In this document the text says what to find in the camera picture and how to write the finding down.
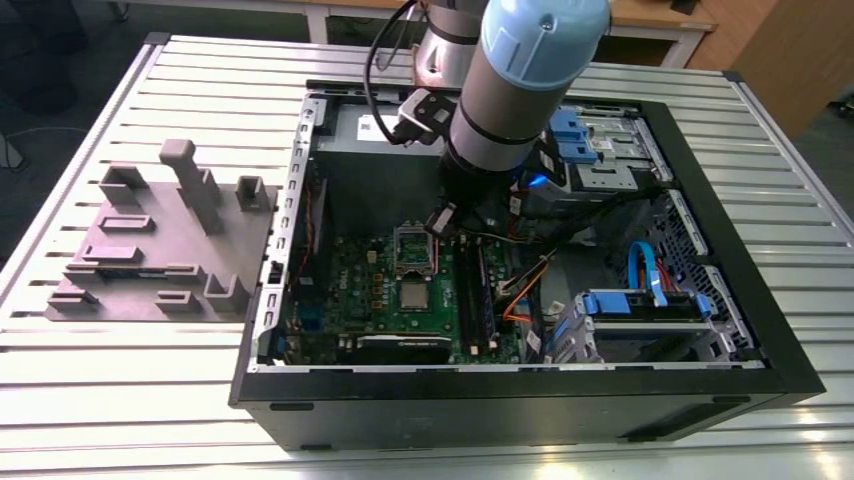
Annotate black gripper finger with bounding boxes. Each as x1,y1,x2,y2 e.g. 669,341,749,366
426,202,461,242

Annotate metal socket cover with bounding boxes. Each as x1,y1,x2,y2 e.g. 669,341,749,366
392,219,442,279

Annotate silver CPU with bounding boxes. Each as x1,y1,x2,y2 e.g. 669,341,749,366
398,282,434,311

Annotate CPU socket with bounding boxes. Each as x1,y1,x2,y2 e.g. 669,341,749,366
394,277,437,316

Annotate grey power supply unit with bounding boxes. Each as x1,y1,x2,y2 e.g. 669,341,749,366
312,103,448,239

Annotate black RAM slot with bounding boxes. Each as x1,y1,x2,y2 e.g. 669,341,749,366
453,237,480,352

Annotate silver drive cage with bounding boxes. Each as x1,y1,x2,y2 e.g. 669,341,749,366
533,104,673,216

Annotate green motherboard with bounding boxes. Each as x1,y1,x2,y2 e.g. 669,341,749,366
280,232,529,366

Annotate black graphics card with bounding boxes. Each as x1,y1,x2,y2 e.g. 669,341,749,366
337,332,453,366

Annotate hard disk in blue carrier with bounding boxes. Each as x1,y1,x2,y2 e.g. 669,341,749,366
577,289,713,322

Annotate black PC case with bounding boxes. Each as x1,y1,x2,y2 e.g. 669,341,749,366
227,77,828,451

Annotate grey plastic parts rack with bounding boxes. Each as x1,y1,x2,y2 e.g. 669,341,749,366
43,139,282,325

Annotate silver disk bay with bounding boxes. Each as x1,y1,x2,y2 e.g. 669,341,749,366
544,292,763,366

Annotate green RAM stick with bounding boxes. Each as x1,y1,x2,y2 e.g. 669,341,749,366
93,269,173,280

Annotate brown wooden cabinet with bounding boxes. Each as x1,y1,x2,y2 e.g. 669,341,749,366
687,0,854,139

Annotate black cable bundle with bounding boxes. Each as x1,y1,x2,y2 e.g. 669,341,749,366
506,189,669,296

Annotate blue plastic drive bracket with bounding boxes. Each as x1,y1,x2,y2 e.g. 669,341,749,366
546,109,601,164

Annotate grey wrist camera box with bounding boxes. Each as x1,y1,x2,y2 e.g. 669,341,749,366
397,88,462,147

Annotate orange wire bundle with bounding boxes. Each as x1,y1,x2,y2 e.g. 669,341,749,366
501,259,556,326

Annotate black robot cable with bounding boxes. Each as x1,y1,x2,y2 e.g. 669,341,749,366
364,0,429,146

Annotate blue disk wire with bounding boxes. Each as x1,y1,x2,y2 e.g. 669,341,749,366
629,240,669,307

